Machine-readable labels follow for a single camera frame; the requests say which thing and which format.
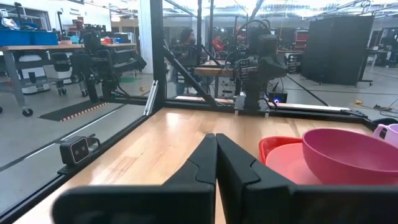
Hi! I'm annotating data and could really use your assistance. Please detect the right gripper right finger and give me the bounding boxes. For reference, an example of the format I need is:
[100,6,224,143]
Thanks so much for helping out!
[216,133,398,224]

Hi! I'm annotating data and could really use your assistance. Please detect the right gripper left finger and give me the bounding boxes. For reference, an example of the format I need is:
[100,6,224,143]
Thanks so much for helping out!
[52,133,218,224]

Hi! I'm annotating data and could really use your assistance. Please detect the salmon pink plate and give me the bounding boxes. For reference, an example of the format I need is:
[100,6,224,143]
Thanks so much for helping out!
[265,142,324,186]

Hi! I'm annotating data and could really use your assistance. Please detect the magenta plastic bowl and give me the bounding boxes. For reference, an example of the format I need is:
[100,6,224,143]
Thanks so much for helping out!
[302,128,398,186]

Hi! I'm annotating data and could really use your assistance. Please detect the red plastic tray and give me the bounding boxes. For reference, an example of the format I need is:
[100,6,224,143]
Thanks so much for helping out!
[258,136,304,166]

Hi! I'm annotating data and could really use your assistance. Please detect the lilac plastic mug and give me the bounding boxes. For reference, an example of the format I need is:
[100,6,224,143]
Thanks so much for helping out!
[373,123,398,147]

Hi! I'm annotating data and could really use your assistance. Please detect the black box with blue light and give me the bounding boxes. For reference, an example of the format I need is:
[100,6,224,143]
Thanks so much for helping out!
[266,90,289,104]

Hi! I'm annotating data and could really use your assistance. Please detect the red storage rack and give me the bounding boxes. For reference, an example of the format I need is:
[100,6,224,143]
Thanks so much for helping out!
[293,29,309,51]

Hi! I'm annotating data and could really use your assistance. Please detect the wooden background table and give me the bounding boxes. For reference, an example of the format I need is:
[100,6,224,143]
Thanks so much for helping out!
[193,58,239,78]

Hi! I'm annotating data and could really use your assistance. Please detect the person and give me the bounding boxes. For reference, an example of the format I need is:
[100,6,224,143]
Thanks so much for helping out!
[212,33,226,53]
[169,27,201,96]

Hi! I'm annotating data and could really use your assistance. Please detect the black partition cabinet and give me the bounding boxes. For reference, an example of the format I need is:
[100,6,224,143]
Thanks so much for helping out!
[300,14,376,86]

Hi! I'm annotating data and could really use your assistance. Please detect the black striped floor mat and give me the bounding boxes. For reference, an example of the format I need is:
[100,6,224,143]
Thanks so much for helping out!
[38,100,110,123]

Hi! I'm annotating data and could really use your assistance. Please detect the black background robot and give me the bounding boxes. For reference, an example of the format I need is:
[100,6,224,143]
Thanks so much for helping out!
[70,24,147,104]

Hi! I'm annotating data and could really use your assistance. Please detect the white cart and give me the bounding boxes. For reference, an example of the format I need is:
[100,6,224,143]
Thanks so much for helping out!
[17,53,73,96]

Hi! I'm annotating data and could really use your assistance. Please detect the wooden workbench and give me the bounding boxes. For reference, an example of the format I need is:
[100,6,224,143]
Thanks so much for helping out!
[0,42,137,110]

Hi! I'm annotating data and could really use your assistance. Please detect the blue storage bins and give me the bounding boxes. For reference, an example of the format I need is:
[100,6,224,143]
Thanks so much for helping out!
[0,28,59,47]

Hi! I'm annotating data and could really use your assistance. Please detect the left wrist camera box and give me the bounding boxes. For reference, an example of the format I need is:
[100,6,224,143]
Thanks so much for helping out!
[255,32,279,57]

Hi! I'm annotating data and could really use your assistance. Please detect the black table-level camera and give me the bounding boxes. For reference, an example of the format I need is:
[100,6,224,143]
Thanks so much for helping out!
[58,135,101,166]

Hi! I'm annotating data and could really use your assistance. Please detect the silver aluminium bracket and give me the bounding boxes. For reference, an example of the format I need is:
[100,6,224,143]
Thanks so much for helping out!
[143,80,159,116]

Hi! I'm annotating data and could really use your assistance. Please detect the black aluminium table frame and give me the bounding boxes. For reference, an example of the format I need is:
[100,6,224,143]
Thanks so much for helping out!
[0,0,398,218]

